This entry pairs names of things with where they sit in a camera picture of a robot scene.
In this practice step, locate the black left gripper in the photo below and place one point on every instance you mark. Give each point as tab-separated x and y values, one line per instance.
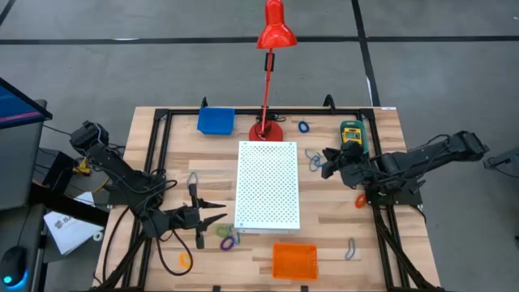
184	219

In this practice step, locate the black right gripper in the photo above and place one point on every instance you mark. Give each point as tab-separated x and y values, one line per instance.
348	166

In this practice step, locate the yellow packaged card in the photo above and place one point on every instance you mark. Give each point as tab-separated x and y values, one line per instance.
352	136

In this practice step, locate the light blue rubber band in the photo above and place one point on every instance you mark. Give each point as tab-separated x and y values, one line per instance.
312	165

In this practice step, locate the grey rubber band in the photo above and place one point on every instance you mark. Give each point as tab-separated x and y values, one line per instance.
347	253
188	178

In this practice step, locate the teal plastic tray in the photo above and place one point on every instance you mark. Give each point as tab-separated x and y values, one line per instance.
353	123

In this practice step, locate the blue plastic basket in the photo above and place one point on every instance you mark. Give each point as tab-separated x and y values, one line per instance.
215	121

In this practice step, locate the orange plastic basket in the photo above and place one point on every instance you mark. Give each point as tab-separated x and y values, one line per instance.
295	261

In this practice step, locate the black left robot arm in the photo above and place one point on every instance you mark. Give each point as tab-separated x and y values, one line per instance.
117	170

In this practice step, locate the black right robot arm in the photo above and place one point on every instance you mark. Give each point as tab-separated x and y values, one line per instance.
425	156

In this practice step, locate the red desk lamp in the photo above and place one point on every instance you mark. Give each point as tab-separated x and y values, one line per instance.
275	32

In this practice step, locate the white perforated metal shelf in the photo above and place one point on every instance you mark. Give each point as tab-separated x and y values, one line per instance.
267	186

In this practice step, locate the white paper sheet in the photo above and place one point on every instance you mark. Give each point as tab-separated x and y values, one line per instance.
69	233
85	199

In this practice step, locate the black box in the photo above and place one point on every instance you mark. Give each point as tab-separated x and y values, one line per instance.
57	170

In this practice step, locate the grey cabinet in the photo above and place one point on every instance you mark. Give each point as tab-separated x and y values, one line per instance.
20	162

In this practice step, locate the black computer mouse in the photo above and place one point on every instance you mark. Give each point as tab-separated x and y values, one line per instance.
12	267

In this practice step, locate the computer monitor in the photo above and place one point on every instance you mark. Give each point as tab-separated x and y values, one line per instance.
16	107

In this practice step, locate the black metal table frame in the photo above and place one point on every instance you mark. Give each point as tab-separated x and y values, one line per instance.
182	111

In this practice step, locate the black desk frame bar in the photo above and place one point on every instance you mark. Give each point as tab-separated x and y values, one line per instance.
61	203

